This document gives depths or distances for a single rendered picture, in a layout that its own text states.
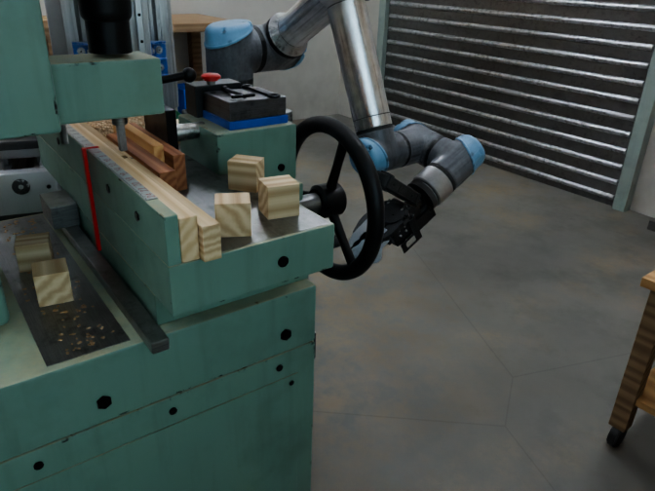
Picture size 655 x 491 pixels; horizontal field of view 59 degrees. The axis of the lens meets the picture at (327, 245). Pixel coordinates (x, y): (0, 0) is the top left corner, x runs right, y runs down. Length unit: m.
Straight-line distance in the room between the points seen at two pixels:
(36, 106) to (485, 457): 1.39
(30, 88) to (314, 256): 0.36
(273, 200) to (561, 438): 1.33
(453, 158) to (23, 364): 0.84
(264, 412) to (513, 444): 1.06
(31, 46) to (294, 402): 0.55
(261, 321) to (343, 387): 1.13
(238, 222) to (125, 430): 0.27
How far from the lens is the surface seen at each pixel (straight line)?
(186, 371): 0.72
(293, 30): 1.48
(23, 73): 0.71
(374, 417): 1.76
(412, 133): 1.22
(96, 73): 0.76
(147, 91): 0.78
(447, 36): 4.25
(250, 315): 0.73
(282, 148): 0.90
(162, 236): 0.60
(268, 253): 0.65
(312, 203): 0.98
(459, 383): 1.93
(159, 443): 0.77
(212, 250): 0.61
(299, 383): 0.84
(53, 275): 0.76
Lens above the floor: 1.18
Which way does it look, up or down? 26 degrees down
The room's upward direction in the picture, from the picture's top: 2 degrees clockwise
